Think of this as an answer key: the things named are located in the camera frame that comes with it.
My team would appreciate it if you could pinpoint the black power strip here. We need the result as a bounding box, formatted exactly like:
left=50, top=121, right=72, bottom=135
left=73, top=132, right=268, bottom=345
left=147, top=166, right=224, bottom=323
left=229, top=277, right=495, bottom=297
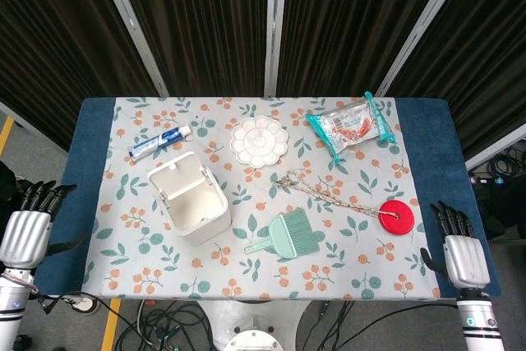
left=468, top=174, right=509, bottom=187

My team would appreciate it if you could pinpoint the blue table cover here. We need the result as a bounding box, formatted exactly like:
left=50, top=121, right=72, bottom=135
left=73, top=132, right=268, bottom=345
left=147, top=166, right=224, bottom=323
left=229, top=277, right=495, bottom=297
left=33, top=96, right=502, bottom=298

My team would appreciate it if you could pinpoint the red round disc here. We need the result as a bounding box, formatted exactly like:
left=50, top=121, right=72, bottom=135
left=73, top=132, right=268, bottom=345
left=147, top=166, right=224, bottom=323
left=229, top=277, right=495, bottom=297
left=377, top=199, right=416, bottom=236

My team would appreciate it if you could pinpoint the floral patterned tablecloth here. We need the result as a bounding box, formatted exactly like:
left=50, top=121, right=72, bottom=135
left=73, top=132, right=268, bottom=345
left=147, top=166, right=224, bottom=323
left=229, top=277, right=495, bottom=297
left=81, top=96, right=441, bottom=301

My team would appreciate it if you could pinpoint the clear teal snack bag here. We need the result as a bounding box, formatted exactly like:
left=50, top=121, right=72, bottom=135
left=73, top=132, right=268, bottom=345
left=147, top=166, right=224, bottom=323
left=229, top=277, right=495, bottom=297
left=304, top=90, right=397, bottom=165

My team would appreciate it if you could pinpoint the blue white toothpaste tube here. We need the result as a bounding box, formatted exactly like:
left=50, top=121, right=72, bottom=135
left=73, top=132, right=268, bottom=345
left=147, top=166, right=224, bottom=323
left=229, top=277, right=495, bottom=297
left=127, top=123, right=192, bottom=160

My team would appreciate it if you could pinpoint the teal hand brush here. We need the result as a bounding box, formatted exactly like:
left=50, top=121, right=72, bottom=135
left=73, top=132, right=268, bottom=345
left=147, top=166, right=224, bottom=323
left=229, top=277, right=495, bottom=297
left=281, top=208, right=321, bottom=254

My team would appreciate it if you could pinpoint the teal dustpan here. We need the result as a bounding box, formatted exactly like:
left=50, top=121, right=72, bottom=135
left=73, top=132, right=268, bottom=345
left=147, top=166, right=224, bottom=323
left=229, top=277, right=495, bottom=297
left=242, top=215, right=298, bottom=261

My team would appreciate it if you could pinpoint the white flower paint palette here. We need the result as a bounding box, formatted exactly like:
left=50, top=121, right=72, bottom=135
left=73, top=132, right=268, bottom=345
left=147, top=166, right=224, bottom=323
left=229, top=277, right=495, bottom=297
left=229, top=116, right=289, bottom=169

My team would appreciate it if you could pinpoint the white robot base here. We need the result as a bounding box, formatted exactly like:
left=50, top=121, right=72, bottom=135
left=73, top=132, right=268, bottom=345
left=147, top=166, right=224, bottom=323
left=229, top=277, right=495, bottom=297
left=196, top=299, right=316, bottom=351

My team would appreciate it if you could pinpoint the white black sneaker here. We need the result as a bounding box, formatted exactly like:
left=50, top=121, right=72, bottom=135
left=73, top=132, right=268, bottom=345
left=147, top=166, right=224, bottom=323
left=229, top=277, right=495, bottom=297
left=61, top=295, right=99, bottom=314

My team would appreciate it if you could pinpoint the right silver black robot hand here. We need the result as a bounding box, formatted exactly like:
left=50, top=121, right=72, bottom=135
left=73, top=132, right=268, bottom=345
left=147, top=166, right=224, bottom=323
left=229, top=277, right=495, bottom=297
left=420, top=201, right=491, bottom=289

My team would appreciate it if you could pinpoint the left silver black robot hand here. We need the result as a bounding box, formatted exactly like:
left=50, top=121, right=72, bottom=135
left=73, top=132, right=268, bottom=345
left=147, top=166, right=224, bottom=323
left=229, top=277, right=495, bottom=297
left=0, top=180, right=88, bottom=270

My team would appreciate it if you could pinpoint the white plastic bin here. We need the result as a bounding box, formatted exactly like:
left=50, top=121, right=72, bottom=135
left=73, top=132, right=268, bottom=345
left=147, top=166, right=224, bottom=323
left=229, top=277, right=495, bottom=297
left=146, top=150, right=230, bottom=246

